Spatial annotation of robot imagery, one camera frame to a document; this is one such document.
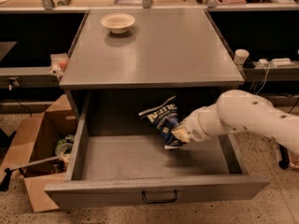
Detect blue chip bag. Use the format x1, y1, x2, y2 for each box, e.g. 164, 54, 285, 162
138, 96, 183, 150

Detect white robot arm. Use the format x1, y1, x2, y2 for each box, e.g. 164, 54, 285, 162
172, 90, 299, 155

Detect grey open drawer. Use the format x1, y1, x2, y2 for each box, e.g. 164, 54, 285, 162
45, 90, 269, 208

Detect grey cabinet counter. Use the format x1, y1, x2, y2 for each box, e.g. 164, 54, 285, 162
60, 7, 245, 117

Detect white cylindrical bottle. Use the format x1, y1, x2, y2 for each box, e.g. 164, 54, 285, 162
234, 49, 249, 65

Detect black stand leg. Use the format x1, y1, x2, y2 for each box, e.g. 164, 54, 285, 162
278, 145, 290, 169

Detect white power strip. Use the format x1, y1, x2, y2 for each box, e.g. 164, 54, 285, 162
271, 58, 293, 68

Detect items inside cardboard box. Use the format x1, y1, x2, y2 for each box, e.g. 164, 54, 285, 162
51, 134, 75, 174

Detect white paper bowl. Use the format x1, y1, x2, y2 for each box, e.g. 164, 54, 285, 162
101, 13, 135, 34

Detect cardboard box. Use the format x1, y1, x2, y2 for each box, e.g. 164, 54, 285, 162
0, 95, 78, 212

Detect grabber stick tool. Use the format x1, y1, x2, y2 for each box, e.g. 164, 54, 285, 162
0, 155, 62, 192

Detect black drawer handle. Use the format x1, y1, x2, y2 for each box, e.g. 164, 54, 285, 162
141, 189, 178, 204

